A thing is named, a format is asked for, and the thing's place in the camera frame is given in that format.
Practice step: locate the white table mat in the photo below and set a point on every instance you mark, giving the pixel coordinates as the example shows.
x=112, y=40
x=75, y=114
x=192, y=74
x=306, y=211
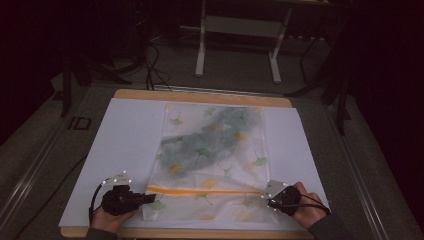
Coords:
x=130, y=133

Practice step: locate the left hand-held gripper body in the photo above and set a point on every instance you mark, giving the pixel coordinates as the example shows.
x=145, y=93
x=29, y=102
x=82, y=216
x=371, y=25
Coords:
x=118, y=201

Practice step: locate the black floor socket plate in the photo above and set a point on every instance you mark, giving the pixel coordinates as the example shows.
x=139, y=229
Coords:
x=80, y=123

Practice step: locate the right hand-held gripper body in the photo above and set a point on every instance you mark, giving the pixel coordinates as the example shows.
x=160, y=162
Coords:
x=286, y=198

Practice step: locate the silver floor rail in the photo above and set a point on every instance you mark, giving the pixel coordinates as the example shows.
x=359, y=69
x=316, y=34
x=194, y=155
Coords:
x=358, y=173
x=30, y=180

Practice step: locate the white metal desk frame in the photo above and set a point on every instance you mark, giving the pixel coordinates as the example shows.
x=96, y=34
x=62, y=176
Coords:
x=240, y=26

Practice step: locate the person's right hand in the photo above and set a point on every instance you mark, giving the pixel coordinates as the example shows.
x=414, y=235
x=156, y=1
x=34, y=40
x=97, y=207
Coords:
x=310, y=213

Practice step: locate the person's left hand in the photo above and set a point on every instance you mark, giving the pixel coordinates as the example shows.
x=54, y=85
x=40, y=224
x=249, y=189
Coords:
x=110, y=220

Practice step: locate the leaf print mesh laundry bag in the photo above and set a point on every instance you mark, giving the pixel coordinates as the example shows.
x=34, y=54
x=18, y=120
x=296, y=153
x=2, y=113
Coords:
x=213, y=200

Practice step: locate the grey-green fluffy cloth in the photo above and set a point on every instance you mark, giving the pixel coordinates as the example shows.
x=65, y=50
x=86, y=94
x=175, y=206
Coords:
x=200, y=146

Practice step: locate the black metal stand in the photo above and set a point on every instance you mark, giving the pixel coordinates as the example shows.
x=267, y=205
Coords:
x=66, y=86
x=340, y=100

